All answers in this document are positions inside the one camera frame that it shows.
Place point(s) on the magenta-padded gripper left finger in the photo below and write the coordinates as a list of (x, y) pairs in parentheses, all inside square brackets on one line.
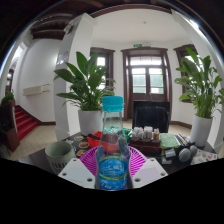
[(77, 172)]

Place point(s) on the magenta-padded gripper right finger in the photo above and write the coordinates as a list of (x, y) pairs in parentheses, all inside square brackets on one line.
[(149, 170)]

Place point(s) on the brown wooden double door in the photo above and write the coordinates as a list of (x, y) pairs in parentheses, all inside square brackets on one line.
[(146, 80)]

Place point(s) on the grey ribbed cup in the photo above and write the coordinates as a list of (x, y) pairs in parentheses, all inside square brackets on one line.
[(59, 154)]

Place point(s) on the grey headphones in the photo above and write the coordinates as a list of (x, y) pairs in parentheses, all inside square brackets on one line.
[(186, 152)]

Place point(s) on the red carpeted staircase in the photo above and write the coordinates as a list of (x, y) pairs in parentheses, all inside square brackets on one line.
[(24, 121)]

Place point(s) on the dark wooden box with bottles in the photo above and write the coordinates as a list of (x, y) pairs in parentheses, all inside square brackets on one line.
[(144, 141)]

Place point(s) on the clear blue-capped drink bottle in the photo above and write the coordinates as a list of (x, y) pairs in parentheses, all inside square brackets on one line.
[(113, 166)]

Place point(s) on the small round snack dish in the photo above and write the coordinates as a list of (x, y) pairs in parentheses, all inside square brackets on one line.
[(83, 145)]

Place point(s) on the brown framed window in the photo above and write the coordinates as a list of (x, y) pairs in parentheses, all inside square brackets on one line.
[(104, 71), (187, 66)]

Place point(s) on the potted plant in white pot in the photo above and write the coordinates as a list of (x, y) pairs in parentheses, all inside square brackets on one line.
[(87, 86), (200, 90)]

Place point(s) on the green exit sign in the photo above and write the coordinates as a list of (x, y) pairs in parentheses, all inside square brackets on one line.
[(137, 45)]

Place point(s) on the printed paper sheet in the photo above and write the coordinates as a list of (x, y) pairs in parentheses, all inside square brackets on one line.
[(204, 156)]

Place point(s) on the green cloth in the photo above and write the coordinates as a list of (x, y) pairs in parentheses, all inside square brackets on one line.
[(169, 141)]

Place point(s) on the black office chair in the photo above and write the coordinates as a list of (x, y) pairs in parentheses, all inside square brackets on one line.
[(151, 116)]

